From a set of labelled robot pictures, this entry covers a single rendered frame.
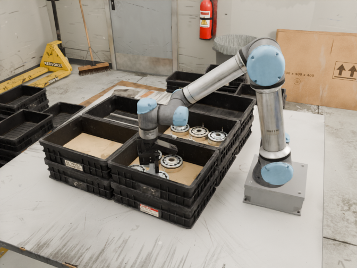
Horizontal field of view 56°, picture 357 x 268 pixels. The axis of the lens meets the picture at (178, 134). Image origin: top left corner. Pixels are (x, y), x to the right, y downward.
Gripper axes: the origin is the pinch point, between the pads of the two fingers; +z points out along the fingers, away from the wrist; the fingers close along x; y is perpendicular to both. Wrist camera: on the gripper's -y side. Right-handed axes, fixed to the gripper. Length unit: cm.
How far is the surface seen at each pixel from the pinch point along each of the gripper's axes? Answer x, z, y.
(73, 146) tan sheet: -36, 2, 38
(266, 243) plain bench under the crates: 33, 16, -38
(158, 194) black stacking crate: 11.5, 1.1, 1.1
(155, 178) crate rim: 11.7, -7.3, 1.8
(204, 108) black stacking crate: -64, 3, -39
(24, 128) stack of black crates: -128, 36, 85
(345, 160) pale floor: -94, 86, -180
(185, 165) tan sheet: -7.6, 2.6, -14.5
